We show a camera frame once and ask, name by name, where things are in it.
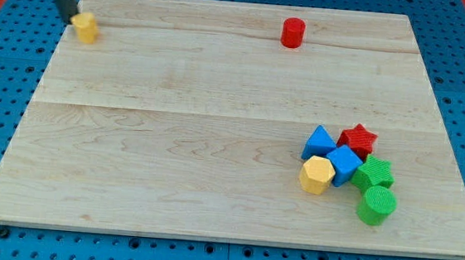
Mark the red cylinder block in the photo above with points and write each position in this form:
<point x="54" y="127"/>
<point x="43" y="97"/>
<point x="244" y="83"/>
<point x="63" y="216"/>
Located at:
<point x="293" y="32"/>

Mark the red star block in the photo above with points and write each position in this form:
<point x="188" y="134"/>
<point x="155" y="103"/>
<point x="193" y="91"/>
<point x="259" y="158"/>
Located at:
<point x="359" y="140"/>

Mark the green star block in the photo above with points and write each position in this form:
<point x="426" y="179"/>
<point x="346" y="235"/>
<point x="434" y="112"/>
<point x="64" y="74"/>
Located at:
<point x="373" y="172"/>

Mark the yellow hexagon block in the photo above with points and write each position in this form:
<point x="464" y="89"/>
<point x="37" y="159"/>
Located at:
<point x="316" y="175"/>

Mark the green cylinder block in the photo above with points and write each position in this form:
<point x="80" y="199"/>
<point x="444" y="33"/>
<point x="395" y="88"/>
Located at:
<point x="376" y="205"/>

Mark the yellow heart block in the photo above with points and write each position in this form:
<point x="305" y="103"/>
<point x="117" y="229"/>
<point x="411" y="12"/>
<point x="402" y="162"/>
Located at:
<point x="85" y="27"/>

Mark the blue cube block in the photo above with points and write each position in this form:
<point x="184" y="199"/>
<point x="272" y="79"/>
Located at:
<point x="344" y="162"/>

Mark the blue triangle block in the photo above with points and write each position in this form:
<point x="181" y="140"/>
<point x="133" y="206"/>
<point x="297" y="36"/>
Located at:
<point x="319" y="143"/>

